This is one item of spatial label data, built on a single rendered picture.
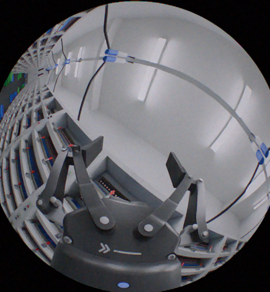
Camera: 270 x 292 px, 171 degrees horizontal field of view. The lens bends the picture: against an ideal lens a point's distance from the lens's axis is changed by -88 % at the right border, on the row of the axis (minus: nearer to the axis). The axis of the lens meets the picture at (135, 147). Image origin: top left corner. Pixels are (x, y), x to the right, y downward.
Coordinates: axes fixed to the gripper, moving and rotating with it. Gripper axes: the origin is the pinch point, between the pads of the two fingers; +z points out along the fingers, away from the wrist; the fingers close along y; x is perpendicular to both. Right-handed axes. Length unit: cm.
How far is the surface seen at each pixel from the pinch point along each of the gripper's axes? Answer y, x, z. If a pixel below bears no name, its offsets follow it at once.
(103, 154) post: -17.6, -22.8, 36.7
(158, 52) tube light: 3, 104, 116
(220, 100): 59, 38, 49
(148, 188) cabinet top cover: 12.9, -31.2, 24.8
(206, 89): 46, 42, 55
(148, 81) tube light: -1, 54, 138
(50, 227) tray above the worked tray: -33, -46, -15
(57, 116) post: -82, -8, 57
